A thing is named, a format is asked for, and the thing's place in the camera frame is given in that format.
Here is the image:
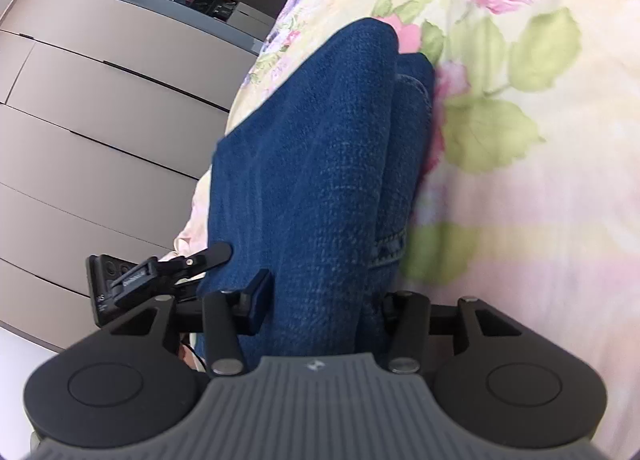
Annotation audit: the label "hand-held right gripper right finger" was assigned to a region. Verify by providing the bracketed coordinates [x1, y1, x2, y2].
[382, 292, 524, 374]

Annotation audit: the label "white cabinet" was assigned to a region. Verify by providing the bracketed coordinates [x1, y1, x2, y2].
[231, 6, 276, 40]

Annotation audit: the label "beige wardrobe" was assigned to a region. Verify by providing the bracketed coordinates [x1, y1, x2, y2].
[0, 0, 264, 354]

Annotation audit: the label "floral yellow blanket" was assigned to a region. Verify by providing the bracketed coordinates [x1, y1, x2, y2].
[172, 0, 640, 443]

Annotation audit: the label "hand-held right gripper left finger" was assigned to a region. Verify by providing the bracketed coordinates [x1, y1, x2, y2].
[107, 270, 274, 376]

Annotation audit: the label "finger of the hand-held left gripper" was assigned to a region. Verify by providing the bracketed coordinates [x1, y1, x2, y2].
[192, 242, 234, 275]

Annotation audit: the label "blue denim pants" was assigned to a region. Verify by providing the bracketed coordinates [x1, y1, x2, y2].
[196, 17, 436, 371]

